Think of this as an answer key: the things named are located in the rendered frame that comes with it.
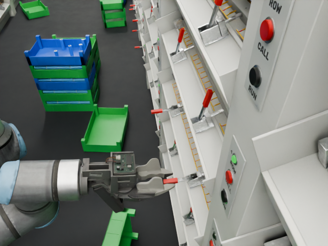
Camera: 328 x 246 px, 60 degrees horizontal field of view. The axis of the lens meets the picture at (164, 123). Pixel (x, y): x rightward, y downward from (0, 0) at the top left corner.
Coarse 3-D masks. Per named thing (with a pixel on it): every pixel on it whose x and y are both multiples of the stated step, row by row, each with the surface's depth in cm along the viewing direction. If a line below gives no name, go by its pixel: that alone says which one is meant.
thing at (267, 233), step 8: (280, 224) 35; (256, 232) 36; (264, 232) 36; (272, 232) 36; (280, 232) 37; (232, 240) 36; (240, 240) 36; (248, 240) 37; (256, 240) 37; (264, 240) 38; (272, 240) 36; (280, 240) 36; (288, 240) 36
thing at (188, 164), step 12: (168, 72) 101; (168, 84) 102; (168, 96) 97; (180, 120) 87; (180, 132) 84; (180, 144) 81; (192, 144) 79; (180, 156) 78; (192, 156) 76; (192, 168) 74; (192, 192) 69; (192, 204) 67; (204, 204) 66; (204, 216) 64; (204, 228) 62
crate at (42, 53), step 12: (36, 36) 160; (36, 48) 160; (48, 48) 165; (60, 48) 165; (72, 48) 165; (36, 60) 149; (48, 60) 149; (60, 60) 149; (72, 60) 150; (84, 60) 151
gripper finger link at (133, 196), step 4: (136, 188) 65; (132, 192) 64; (136, 192) 64; (140, 192) 64; (144, 192) 65; (148, 192) 65; (152, 192) 65; (124, 196) 64; (128, 196) 64; (132, 196) 64; (136, 196) 64; (140, 196) 64; (144, 196) 65; (148, 196) 65; (152, 196) 65; (124, 200) 64; (128, 200) 64; (132, 200) 64; (136, 200) 64; (140, 200) 64
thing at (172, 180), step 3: (189, 174) 69; (183, 177) 70; (186, 177) 70; (189, 177) 70; (192, 177) 69; (165, 180) 69; (168, 180) 69; (171, 180) 69; (174, 180) 69; (177, 180) 69; (180, 180) 69; (183, 180) 69; (186, 180) 69; (189, 180) 69; (165, 183) 69; (168, 183) 69; (171, 183) 69; (174, 183) 69
